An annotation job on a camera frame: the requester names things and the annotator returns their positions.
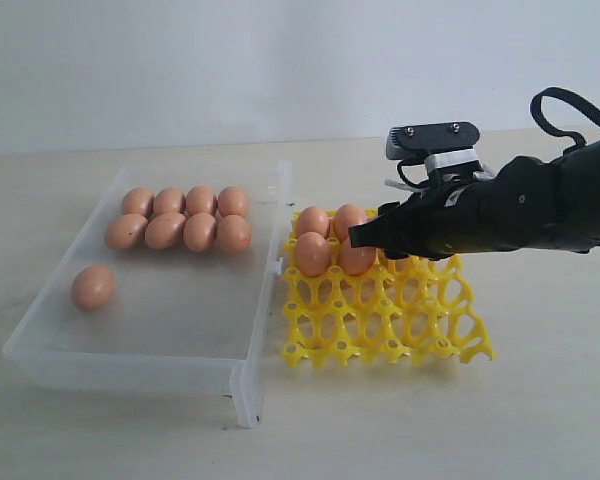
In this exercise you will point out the yellow plastic egg tray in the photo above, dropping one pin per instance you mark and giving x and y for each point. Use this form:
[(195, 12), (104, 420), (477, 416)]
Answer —
[(377, 315)]

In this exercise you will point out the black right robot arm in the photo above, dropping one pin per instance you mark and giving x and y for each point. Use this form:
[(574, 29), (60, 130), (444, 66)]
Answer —
[(533, 204)]

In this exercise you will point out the clear plastic tray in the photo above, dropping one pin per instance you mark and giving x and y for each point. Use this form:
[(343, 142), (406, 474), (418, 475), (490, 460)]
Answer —
[(178, 321)]

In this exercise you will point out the brown egg lone front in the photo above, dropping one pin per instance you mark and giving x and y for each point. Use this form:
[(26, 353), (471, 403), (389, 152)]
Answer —
[(355, 261)]

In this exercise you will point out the brown egg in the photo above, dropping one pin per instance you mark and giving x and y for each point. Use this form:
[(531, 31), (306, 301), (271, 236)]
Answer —
[(399, 266), (233, 200), (169, 200), (165, 230), (312, 254), (93, 288), (125, 232), (201, 199), (139, 201), (234, 234), (199, 232)]

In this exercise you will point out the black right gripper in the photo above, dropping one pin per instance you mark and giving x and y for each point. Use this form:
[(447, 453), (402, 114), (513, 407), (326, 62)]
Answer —
[(435, 224)]

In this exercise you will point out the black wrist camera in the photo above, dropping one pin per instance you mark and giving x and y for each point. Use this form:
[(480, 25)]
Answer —
[(412, 144)]

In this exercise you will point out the brown egg slot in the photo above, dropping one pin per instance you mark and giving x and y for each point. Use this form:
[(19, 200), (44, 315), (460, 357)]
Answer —
[(348, 215), (313, 219)]

